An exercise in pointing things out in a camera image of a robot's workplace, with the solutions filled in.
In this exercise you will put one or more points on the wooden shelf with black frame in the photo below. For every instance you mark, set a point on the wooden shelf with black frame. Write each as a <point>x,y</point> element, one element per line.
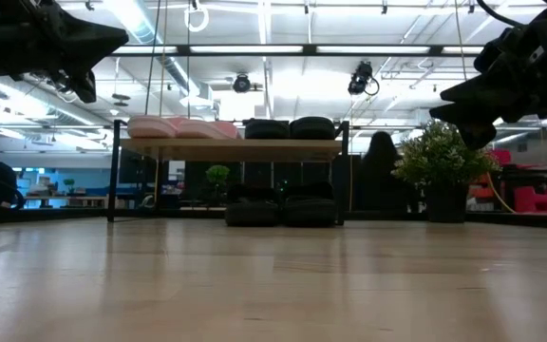
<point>231,148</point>

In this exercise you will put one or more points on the red office chair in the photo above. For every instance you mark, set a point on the red office chair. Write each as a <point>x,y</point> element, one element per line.
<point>534,197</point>

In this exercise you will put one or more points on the small background plant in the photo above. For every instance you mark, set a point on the small background plant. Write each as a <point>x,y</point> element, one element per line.
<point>217,175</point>

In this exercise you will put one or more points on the black hanging camera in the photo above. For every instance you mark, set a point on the black hanging camera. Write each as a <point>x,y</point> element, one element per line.
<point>241,83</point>
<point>361,78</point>

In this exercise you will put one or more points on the black overhead frame beam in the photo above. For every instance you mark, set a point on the black overhead frame beam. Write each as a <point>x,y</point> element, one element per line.
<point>309,49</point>

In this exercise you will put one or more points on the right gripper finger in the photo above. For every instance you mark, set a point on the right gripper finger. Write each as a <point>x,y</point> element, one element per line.
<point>468,114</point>
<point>482,92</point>

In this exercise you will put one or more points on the potted artificial green plant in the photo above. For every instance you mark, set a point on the potted artificial green plant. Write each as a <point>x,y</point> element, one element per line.
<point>442,157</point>

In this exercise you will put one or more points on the dark room partition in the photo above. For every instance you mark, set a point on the dark room partition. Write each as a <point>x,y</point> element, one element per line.
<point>193,180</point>

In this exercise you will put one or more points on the tiny background plant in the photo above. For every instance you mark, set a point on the tiny background plant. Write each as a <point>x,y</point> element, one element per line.
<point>69,183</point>

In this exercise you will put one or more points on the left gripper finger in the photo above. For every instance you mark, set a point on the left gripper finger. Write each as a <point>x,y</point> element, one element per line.
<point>93,35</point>
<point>100,56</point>

